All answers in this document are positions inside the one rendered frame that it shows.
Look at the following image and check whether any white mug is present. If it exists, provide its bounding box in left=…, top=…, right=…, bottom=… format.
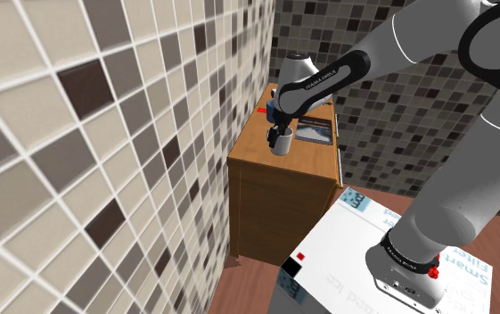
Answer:
left=266, top=126, right=295, bottom=157

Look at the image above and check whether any wooden chest of drawers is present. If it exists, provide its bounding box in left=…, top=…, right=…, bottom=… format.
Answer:
left=226, top=82, right=344, bottom=268

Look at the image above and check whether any white printed robot stand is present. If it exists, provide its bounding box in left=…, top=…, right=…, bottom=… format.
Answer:
left=266, top=186, right=494, bottom=314

